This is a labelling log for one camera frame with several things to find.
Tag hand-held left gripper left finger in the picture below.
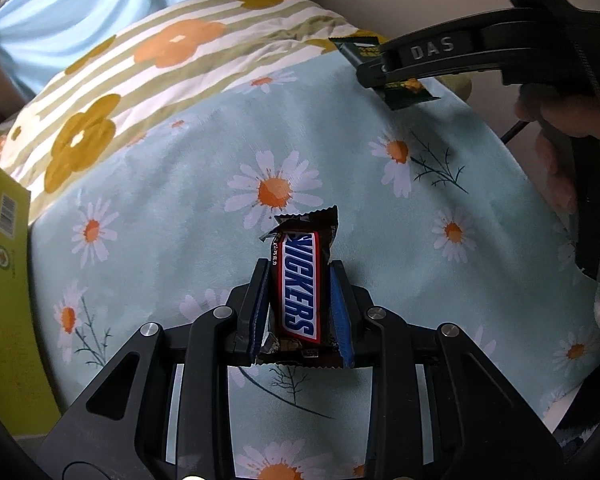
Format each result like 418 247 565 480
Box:
36 257 272 480

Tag person's right hand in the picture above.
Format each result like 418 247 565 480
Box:
514 82 600 212

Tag black cable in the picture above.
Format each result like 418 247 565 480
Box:
500 119 533 145

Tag dark cloth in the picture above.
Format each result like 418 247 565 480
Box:
550 360 600 461

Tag brown chocolate bar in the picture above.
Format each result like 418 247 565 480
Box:
252 205 346 370

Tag light blue sheer curtain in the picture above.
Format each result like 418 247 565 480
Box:
0 0 196 101

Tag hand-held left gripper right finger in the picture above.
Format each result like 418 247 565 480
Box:
329 260 566 480

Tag dark green snack packet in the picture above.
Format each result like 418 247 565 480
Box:
328 36 438 111

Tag light blue daisy blanket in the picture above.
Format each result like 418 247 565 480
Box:
27 52 600 480

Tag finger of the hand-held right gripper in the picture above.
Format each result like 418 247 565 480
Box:
355 36 412 90

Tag striped flower pillow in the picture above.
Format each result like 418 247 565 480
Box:
0 0 386 211

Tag yellow-green cardboard box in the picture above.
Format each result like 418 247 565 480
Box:
0 150 63 436

